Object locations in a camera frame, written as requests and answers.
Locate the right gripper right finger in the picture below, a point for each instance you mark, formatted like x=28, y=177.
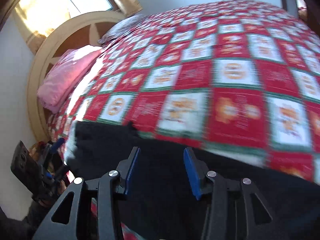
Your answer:
x=236, y=209

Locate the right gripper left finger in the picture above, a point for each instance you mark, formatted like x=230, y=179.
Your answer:
x=89, y=209

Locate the black pants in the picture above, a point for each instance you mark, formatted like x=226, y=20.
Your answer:
x=160, y=203

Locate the pink pillow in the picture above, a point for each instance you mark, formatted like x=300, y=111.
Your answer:
x=64, y=75

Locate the red patchwork bedspread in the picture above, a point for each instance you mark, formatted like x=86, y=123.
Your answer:
x=238, y=78

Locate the striped grey pillow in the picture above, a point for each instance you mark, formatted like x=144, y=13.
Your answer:
x=121, y=28

